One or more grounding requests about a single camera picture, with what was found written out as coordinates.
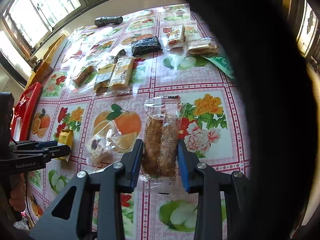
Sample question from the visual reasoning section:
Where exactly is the orange yellow snack packet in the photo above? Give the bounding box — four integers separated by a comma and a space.
56, 129, 74, 162

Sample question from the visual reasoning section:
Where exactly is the nougat cube clear wrapper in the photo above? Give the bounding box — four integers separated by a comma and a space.
86, 121, 138, 165

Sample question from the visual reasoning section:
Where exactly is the left operator hand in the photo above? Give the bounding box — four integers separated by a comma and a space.
9, 173, 25, 212

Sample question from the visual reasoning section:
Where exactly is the red plastic chair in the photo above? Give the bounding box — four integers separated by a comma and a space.
11, 82, 43, 141

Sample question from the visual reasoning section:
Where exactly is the clear twin granola bar pack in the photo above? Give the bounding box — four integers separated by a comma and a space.
141, 95, 184, 192

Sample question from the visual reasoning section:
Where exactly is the yellow wooden chair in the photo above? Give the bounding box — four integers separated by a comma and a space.
25, 34, 67, 90

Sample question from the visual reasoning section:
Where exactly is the brown bar clear wrapper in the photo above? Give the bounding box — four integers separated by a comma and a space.
72, 65, 97, 87

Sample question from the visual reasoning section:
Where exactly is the small yellow snack packet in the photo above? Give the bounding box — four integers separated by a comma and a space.
94, 63, 116, 91

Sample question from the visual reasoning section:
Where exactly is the yellow cracker packet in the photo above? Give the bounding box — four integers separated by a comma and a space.
107, 56, 136, 94

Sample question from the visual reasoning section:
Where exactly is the floral fruit vinyl tablecloth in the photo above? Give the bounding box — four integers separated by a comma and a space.
26, 4, 249, 239

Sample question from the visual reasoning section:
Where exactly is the green snack bag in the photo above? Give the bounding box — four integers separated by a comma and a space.
201, 54, 235, 79

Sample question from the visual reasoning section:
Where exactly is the small dark candy wrapper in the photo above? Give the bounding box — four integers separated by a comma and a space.
113, 49, 126, 63

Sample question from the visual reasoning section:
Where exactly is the clear brown cake packet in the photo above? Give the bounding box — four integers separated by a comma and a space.
185, 37, 220, 55

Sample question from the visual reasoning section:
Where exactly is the black flashlight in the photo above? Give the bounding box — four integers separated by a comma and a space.
94, 16, 123, 27

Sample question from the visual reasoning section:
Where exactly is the black snack packet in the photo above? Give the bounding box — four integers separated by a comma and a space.
131, 36, 162, 57

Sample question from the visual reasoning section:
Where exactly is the white red snack bar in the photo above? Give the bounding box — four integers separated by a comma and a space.
162, 25, 185, 50

